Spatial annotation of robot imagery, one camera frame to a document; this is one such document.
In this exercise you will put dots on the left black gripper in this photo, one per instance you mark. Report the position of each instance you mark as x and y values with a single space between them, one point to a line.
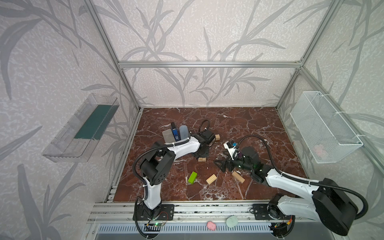
205 150

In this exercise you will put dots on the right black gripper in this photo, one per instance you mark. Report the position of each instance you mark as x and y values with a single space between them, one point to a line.
230 164

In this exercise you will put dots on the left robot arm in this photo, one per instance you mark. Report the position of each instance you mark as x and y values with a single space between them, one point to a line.
158 160

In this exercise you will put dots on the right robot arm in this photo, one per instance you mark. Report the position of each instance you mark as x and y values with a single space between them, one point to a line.
321 201

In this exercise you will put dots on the green block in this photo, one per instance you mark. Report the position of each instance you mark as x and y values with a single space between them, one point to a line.
192 178

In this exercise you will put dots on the grey sponge block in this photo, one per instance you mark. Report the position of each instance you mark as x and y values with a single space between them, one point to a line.
168 136

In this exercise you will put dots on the grey blue oval case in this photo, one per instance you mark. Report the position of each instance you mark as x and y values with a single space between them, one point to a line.
184 132

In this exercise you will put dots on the blue black marker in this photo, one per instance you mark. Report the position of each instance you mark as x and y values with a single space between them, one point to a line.
175 132

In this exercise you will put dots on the green putty blob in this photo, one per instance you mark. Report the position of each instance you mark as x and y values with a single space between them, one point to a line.
232 221

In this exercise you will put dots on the pink putty blob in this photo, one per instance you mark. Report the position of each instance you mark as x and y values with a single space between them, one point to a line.
211 226

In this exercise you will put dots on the pink object in basket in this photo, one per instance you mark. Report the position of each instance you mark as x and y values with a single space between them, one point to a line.
320 151

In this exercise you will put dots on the green sheet in bin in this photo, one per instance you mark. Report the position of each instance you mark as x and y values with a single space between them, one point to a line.
97 122

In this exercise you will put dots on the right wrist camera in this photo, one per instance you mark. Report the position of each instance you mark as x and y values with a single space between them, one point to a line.
232 149

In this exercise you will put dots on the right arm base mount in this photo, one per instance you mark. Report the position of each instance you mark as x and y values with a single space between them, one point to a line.
268 212

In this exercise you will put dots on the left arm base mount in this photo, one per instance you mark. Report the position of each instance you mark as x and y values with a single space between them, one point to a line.
163 212

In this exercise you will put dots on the white wire basket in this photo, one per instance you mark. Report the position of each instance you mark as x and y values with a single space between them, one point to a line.
321 124

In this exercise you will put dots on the aluminium cage frame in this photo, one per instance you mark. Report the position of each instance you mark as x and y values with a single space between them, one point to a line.
213 54

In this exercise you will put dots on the aluminium front rail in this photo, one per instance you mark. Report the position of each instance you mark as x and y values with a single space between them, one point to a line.
185 212

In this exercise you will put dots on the clear plastic wall bin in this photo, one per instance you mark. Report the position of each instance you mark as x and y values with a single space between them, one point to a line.
77 140

